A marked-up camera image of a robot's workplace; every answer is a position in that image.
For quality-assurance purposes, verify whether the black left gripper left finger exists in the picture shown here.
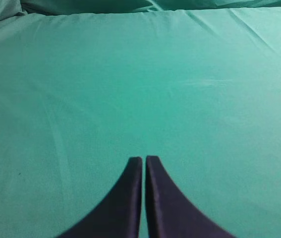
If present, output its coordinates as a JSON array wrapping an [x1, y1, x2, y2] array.
[[59, 157, 142, 238]]

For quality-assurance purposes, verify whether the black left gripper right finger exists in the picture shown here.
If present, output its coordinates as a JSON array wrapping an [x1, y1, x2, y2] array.
[[145, 156, 234, 238]]

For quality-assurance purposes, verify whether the green backdrop cloth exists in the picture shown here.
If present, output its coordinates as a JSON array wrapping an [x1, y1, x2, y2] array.
[[0, 0, 281, 21]]

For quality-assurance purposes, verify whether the green table cloth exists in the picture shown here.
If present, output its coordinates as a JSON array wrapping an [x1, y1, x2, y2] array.
[[0, 7, 281, 238]]

